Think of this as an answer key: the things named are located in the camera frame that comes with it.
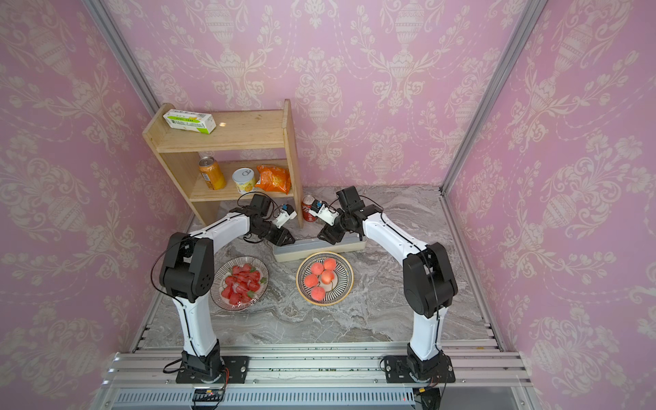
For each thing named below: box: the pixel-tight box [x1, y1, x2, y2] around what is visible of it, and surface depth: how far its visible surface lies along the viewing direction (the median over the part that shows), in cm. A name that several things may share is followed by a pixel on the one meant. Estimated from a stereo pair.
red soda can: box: [301, 194, 318, 223], surface depth 105 cm
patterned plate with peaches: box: [295, 251, 355, 307], surface depth 92 cm
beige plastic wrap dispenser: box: [272, 235, 368, 264], surface depth 99 cm
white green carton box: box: [163, 108, 217, 135], surface depth 77 cm
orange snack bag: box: [254, 164, 292, 195], surface depth 91 cm
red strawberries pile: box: [222, 263, 261, 305], surface depth 90 cm
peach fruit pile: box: [304, 257, 337, 302], surface depth 91 cm
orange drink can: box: [198, 156, 227, 191], surface depth 87 cm
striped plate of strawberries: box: [210, 255, 270, 311], surface depth 91 cm
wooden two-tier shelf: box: [141, 99, 305, 229], surface depth 79 cm
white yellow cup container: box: [232, 167, 257, 194], surface depth 91 cm
